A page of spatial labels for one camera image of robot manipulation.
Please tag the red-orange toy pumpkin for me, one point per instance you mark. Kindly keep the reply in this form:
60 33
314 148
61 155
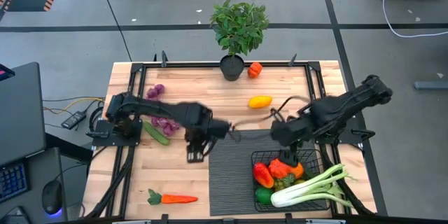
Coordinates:
278 171

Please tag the black device with pink light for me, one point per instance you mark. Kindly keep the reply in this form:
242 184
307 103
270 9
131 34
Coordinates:
5 71

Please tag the grey desk foot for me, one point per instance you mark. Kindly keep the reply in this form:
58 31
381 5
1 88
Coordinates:
430 85

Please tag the green avocado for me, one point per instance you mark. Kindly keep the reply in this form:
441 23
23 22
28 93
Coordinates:
264 196

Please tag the round orange fruit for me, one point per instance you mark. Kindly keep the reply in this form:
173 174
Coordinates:
299 171

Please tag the grey woven placemat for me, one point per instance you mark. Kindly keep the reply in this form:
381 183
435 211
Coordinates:
231 182

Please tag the dark grey computer monitor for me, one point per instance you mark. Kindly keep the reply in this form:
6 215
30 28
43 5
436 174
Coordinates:
21 112

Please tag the dark grey side desk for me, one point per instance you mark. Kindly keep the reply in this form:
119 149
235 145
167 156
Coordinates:
35 168

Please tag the backlit computer keyboard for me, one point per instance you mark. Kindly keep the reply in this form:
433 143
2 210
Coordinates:
12 182

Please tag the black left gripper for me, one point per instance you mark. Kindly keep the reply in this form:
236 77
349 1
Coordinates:
206 133

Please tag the black metal table frame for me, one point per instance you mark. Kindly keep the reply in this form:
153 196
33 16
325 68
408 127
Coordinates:
189 65

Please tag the black power adapter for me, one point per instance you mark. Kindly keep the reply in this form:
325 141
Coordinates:
73 120

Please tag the purple onion braid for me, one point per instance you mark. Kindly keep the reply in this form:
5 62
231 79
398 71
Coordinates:
166 126

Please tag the red orange mango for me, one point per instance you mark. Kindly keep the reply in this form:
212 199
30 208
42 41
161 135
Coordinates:
263 175

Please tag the black computer mouse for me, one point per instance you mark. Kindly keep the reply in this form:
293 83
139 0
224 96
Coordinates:
52 196

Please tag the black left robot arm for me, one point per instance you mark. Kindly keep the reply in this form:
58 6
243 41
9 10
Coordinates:
150 106

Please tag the orange carrot with green top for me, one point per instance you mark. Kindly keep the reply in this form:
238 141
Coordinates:
178 199

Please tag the yellow orange mango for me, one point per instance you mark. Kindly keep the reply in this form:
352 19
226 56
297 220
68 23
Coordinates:
260 101

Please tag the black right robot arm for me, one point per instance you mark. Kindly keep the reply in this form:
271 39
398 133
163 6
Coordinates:
350 101

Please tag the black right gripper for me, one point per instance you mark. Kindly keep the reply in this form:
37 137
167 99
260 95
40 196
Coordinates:
292 133

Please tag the green cucumber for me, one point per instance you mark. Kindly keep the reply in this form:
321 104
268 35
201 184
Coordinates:
156 133

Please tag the green plant in black pot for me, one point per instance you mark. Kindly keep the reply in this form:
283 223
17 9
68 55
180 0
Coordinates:
239 28

